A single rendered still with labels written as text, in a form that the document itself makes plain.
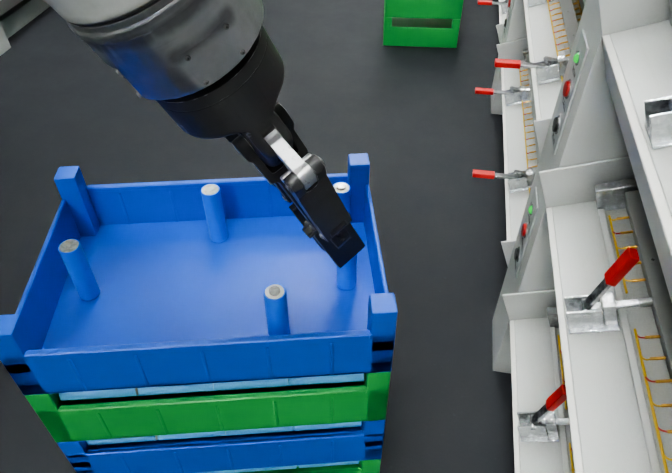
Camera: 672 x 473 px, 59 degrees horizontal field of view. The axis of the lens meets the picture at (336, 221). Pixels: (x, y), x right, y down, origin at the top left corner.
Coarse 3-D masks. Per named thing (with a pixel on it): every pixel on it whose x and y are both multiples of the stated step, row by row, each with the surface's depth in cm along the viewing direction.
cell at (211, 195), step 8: (208, 184) 56; (208, 192) 55; (216, 192) 55; (208, 200) 56; (216, 200) 56; (208, 208) 56; (216, 208) 56; (208, 216) 57; (216, 216) 57; (224, 216) 58; (208, 224) 58; (216, 224) 58; (224, 224) 58; (216, 232) 58; (224, 232) 59; (216, 240) 59; (224, 240) 60
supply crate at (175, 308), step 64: (64, 192) 56; (128, 192) 59; (192, 192) 60; (256, 192) 60; (128, 256) 58; (192, 256) 58; (256, 256) 58; (320, 256) 58; (0, 320) 43; (64, 320) 53; (128, 320) 53; (192, 320) 53; (256, 320) 53; (320, 320) 53; (384, 320) 44; (64, 384) 47; (128, 384) 48
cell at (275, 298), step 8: (272, 288) 47; (280, 288) 47; (264, 296) 47; (272, 296) 46; (280, 296) 46; (272, 304) 47; (280, 304) 47; (272, 312) 47; (280, 312) 47; (272, 320) 48; (280, 320) 48; (288, 320) 49; (272, 328) 49; (280, 328) 49; (288, 328) 50
